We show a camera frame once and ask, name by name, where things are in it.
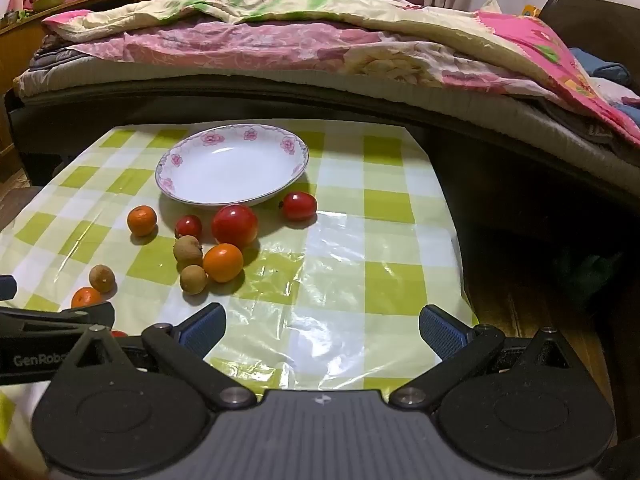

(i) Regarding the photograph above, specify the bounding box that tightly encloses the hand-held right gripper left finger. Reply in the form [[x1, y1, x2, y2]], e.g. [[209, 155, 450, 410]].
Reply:
[[55, 302, 258, 409]]

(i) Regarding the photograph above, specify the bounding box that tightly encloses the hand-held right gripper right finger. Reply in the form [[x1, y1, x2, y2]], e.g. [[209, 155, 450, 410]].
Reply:
[[389, 304, 588, 409]]

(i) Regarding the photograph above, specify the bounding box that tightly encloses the small orange mandarin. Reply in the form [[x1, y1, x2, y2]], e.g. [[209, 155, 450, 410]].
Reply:
[[127, 205, 158, 237], [71, 286, 103, 310]]

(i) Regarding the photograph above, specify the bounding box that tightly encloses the brown longan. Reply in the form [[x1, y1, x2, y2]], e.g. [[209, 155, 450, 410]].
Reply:
[[180, 264, 208, 295], [89, 264, 116, 293], [173, 235, 204, 267]]

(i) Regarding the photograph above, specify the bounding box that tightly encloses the large orange mandarin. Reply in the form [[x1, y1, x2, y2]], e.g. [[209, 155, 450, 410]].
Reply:
[[202, 243, 244, 283]]

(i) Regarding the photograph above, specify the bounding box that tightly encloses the large red tomato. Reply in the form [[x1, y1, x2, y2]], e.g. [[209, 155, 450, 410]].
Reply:
[[211, 204, 259, 248]]

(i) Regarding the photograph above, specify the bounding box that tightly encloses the oblong cherry tomato with stem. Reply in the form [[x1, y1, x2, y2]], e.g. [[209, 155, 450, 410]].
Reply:
[[279, 191, 318, 222]]

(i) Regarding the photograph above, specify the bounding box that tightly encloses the white floral rimmed plate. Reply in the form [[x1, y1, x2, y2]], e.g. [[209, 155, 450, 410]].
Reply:
[[155, 124, 309, 207]]

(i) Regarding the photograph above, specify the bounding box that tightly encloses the green checkered plastic tablecloth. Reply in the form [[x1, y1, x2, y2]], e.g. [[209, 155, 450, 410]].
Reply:
[[0, 120, 480, 396]]

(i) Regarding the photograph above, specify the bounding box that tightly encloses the dark framed bed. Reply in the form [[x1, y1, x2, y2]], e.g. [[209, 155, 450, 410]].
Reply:
[[5, 0, 640, 211]]

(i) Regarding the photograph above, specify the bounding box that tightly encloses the grey folded blanket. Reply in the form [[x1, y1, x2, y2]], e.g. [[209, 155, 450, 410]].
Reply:
[[29, 46, 83, 70]]

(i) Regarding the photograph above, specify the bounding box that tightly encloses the wooden desk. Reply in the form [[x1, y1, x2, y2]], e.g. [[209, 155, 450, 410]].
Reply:
[[0, 0, 179, 186]]

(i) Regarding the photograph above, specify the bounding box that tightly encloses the bright pink floral blanket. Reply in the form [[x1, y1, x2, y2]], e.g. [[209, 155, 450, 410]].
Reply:
[[475, 10, 640, 147]]

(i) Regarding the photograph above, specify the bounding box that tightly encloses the blue cloth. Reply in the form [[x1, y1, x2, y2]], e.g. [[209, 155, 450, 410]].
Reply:
[[569, 47, 632, 88]]

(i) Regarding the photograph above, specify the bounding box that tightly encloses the cream and green quilt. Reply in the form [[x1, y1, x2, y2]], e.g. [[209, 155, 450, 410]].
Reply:
[[42, 0, 556, 96]]

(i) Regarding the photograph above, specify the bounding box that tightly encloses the dark armchair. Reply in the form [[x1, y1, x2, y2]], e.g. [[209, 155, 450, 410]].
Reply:
[[539, 0, 640, 91]]

